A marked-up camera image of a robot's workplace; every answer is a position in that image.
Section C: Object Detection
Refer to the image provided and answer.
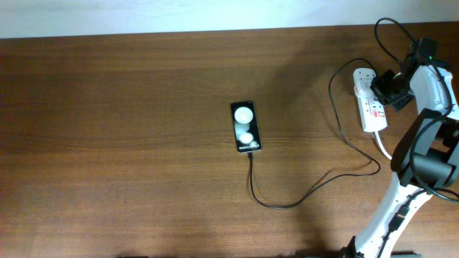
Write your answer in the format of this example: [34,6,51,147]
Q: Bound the white power strip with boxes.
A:
[353,68,387,133]

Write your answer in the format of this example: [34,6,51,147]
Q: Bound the black charger cable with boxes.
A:
[247,57,382,210]

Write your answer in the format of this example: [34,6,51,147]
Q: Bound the black Galaxy flip phone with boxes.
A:
[230,101,262,153]

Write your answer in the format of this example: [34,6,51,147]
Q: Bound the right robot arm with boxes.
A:
[341,38,458,257]

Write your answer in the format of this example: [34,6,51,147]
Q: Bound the white USB charger plug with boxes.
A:
[354,80,374,98]

